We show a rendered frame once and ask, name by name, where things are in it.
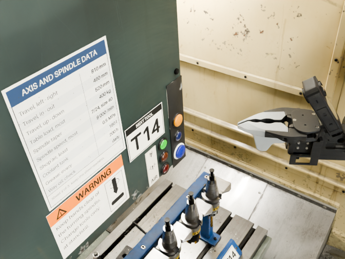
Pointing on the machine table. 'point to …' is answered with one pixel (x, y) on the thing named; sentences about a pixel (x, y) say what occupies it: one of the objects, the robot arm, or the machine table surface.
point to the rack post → (211, 236)
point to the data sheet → (68, 119)
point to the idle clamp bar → (124, 252)
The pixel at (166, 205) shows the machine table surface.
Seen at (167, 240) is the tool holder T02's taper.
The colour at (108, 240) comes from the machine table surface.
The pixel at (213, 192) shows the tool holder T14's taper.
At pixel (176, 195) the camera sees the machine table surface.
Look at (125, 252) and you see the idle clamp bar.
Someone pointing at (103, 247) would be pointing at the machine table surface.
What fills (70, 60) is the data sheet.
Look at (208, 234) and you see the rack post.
